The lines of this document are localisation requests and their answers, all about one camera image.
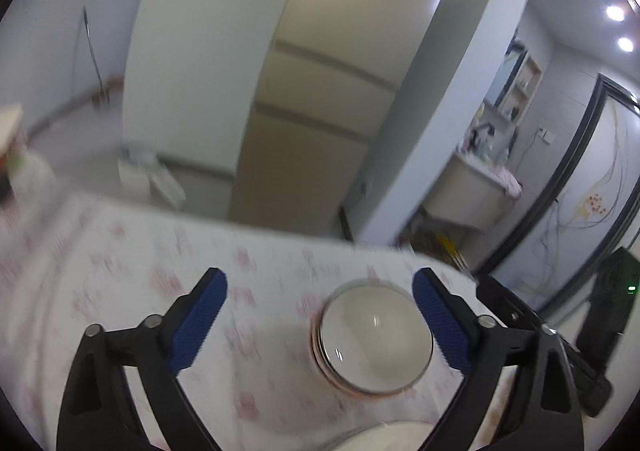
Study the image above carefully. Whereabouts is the yellow floor item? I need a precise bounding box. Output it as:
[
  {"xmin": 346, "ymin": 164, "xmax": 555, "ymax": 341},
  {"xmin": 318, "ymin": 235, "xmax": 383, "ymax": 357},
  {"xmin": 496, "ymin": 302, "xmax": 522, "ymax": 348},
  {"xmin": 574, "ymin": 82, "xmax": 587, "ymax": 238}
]
[{"xmin": 434, "ymin": 231, "xmax": 463, "ymax": 266}]

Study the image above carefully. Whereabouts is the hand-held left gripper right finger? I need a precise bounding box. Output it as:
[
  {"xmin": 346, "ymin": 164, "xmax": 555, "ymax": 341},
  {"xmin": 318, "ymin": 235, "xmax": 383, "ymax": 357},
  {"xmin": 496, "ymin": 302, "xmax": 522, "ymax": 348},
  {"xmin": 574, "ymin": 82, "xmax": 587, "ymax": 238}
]
[{"xmin": 412, "ymin": 267, "xmax": 585, "ymax": 451}]

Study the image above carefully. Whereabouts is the frosted floral glass door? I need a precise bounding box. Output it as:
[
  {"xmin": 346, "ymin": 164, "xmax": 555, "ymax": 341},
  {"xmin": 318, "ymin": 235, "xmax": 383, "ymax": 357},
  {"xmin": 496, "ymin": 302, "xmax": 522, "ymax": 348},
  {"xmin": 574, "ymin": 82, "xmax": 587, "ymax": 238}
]
[{"xmin": 505, "ymin": 96, "xmax": 640, "ymax": 312}]

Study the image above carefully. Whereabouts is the beige bathroom vanity cabinet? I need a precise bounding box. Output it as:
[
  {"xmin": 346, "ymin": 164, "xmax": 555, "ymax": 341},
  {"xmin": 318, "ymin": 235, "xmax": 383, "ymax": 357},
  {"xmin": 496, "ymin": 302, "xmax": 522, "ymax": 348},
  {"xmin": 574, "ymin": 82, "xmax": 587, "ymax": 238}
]
[{"xmin": 425, "ymin": 154, "xmax": 516, "ymax": 232}]

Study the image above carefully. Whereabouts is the white ribbed black-rimmed bowl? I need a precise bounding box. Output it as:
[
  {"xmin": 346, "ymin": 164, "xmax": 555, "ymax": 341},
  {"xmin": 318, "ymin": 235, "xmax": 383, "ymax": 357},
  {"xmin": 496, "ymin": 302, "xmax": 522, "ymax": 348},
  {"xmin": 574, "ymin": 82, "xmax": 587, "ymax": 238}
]
[{"xmin": 320, "ymin": 283, "xmax": 434, "ymax": 392}]

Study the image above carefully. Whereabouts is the gold three-door refrigerator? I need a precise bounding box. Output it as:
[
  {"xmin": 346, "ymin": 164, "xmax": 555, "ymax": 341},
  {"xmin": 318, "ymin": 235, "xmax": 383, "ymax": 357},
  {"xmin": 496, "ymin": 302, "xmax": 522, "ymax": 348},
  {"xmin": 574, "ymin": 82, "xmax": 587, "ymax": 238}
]
[{"xmin": 229, "ymin": 0, "xmax": 462, "ymax": 237}]

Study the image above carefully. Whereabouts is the pink white towel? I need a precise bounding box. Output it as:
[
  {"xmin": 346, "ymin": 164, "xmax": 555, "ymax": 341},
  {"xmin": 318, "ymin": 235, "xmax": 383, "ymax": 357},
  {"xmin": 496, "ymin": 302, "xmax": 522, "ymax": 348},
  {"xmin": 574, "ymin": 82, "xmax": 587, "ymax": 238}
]
[{"xmin": 482, "ymin": 166, "xmax": 524, "ymax": 197}]

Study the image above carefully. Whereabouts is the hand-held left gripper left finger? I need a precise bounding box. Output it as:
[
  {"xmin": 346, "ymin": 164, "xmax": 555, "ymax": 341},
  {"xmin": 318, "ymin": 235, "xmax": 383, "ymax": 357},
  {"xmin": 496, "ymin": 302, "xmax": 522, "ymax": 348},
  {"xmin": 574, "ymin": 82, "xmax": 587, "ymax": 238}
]
[{"xmin": 56, "ymin": 267, "xmax": 229, "ymax": 451}]

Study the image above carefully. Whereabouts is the black door frame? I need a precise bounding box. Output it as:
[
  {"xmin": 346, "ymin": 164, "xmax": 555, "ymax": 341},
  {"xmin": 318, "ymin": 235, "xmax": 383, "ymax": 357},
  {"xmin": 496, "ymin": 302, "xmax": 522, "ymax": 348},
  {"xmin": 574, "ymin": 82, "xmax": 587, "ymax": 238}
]
[{"xmin": 477, "ymin": 74, "xmax": 640, "ymax": 282}]

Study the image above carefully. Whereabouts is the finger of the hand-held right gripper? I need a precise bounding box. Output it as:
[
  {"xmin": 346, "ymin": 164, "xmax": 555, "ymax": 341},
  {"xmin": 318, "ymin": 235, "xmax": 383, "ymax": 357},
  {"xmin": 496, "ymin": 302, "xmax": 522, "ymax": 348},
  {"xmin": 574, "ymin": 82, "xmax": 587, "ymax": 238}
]
[{"xmin": 475, "ymin": 276, "xmax": 613, "ymax": 417}]

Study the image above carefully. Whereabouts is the white pink floral tablecloth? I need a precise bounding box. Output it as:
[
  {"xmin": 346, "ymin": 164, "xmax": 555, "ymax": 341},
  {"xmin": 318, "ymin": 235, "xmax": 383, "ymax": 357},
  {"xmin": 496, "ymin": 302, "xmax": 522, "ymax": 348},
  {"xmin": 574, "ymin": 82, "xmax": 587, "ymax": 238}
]
[{"xmin": 0, "ymin": 151, "xmax": 501, "ymax": 451}]

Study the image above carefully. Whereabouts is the beige wall niche shelf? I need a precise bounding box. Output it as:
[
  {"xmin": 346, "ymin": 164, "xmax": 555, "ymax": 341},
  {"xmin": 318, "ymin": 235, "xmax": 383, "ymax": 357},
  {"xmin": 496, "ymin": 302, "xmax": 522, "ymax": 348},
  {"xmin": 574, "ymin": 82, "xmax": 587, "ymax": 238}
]
[{"xmin": 510, "ymin": 56, "xmax": 543, "ymax": 122}]

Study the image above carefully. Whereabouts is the bathroom mirror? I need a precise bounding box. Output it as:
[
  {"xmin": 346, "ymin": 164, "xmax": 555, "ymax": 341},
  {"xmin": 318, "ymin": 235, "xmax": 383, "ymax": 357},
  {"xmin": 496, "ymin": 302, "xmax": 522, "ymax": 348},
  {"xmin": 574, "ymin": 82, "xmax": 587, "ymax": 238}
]
[{"xmin": 495, "ymin": 44, "xmax": 529, "ymax": 107}]

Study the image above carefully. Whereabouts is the white plastic box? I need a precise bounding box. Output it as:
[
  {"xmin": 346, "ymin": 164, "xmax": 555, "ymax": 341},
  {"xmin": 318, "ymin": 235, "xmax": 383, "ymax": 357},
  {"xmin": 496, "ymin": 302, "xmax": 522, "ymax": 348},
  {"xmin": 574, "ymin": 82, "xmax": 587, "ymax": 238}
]
[{"xmin": 117, "ymin": 145, "xmax": 187, "ymax": 207}]

